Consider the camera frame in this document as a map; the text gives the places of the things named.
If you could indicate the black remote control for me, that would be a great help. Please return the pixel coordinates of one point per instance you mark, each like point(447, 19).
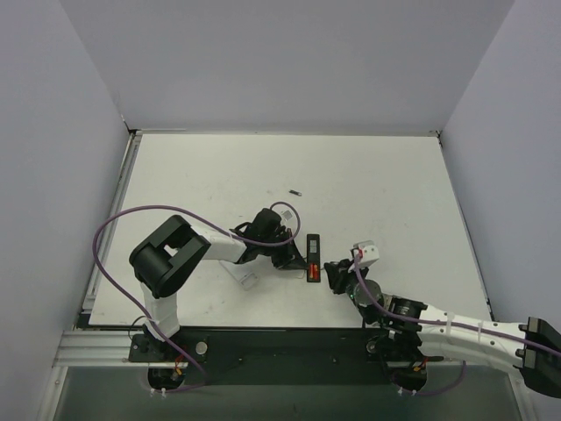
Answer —
point(313, 254)

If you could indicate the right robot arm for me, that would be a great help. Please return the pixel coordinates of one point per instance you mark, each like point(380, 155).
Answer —
point(411, 330)

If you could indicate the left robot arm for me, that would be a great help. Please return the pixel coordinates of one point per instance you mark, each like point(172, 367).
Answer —
point(168, 256)

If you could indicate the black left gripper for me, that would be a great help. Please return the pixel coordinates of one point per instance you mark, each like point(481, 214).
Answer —
point(283, 255)

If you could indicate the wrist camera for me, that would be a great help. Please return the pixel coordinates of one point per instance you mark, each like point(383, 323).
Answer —
point(365, 253)
point(287, 215)

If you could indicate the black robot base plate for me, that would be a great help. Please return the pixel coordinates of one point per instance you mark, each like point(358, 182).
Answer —
point(280, 357)

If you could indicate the red battery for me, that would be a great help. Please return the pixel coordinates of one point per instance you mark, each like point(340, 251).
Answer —
point(313, 273)

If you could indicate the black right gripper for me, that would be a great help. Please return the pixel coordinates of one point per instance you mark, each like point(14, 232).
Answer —
point(340, 276)

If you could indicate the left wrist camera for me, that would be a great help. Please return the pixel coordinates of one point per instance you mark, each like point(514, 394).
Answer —
point(287, 215)

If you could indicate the white remote control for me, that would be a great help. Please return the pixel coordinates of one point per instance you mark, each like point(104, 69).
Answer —
point(243, 275)

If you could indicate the aluminium frame rail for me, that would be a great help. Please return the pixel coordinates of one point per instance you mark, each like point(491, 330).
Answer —
point(102, 251)

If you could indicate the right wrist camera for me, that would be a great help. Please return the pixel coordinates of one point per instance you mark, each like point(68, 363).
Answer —
point(365, 253)

